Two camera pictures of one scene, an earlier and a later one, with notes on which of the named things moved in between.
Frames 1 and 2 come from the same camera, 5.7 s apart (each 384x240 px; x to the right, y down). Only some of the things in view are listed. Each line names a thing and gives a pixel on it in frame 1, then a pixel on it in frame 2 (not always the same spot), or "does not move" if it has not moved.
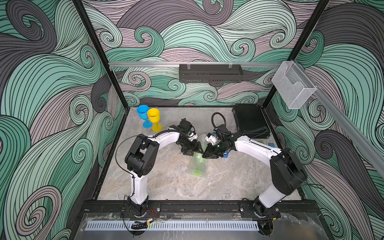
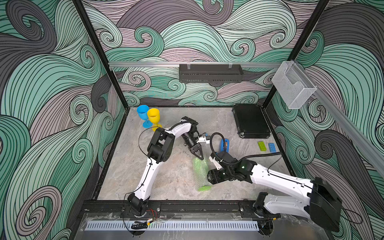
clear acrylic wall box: (293, 85) does not move
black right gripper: (211, 153) to (213, 174)
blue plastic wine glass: (142, 110) does not move
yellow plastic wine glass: (154, 115) does not move
